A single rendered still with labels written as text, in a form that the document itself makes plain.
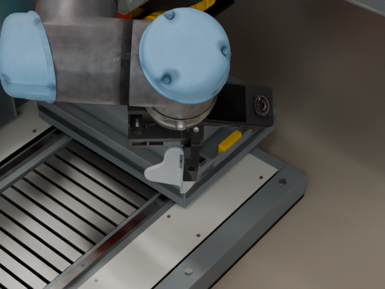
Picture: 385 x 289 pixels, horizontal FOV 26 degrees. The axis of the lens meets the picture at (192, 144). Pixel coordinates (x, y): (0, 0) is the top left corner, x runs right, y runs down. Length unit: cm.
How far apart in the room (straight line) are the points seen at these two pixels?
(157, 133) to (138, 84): 19
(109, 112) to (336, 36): 92
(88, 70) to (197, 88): 9
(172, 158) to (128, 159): 106
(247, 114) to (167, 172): 13
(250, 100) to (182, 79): 24
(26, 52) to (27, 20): 3
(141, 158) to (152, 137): 108
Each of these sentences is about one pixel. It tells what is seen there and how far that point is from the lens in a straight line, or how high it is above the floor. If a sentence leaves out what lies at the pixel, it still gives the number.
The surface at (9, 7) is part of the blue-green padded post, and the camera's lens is 176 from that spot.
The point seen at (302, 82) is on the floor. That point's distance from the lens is 245.
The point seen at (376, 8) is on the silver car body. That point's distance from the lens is 141.
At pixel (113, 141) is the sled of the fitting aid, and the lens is 201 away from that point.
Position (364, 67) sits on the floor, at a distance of 254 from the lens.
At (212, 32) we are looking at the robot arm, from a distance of 68.
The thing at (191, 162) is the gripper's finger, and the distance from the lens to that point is 91.
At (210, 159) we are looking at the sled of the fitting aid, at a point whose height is 17.
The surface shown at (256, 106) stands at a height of 95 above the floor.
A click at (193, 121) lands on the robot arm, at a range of 80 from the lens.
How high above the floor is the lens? 153
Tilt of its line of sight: 43 degrees down
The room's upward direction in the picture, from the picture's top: straight up
